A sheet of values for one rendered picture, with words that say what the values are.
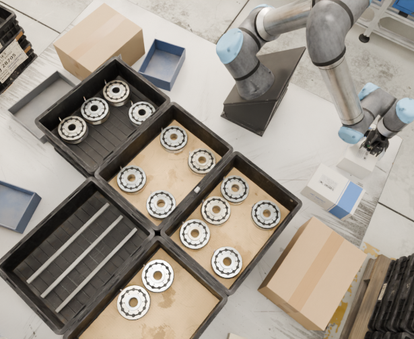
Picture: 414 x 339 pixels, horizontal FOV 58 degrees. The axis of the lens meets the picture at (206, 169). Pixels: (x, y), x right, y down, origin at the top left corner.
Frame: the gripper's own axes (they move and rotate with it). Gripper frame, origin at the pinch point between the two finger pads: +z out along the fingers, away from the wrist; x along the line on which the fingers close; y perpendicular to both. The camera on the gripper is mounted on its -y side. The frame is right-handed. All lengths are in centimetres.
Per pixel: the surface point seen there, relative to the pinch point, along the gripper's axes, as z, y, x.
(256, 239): -7, 59, -22
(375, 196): 6.2, 14.0, 13.7
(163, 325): -7, 98, -35
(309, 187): -2.7, 29.2, -12.7
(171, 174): -7, 53, -60
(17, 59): 40, 25, -180
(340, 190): -2.9, 24.0, -1.9
